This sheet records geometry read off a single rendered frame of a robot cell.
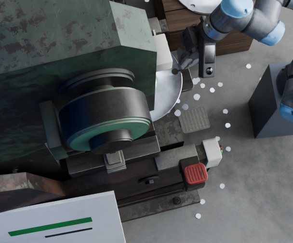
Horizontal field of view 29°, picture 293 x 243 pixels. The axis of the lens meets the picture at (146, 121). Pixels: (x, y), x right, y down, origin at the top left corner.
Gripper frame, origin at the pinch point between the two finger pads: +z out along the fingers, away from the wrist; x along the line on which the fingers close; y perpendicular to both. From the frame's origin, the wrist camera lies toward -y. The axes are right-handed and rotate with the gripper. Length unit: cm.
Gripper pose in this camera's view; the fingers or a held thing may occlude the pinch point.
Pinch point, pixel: (182, 68)
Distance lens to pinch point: 178.7
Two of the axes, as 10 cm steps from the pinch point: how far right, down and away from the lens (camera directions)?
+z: -4.1, 3.8, 8.3
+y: -2.9, -9.2, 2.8
